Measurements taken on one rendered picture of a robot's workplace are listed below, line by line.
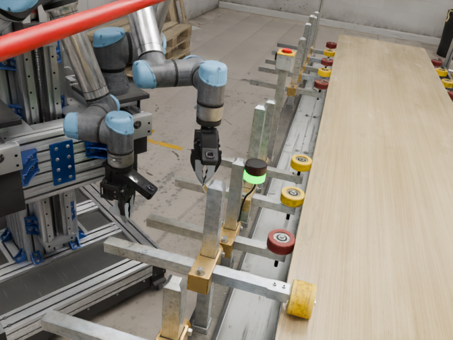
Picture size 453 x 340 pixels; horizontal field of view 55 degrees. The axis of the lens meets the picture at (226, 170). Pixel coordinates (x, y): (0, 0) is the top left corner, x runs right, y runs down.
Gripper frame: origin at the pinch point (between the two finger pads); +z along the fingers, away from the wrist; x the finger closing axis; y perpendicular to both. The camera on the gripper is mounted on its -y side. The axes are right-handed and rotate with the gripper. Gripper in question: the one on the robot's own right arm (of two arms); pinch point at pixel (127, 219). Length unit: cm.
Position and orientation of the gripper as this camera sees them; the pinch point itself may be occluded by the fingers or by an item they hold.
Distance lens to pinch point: 142.2
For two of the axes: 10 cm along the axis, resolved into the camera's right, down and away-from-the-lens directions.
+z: -1.1, 8.6, 5.1
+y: -9.6, -2.2, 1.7
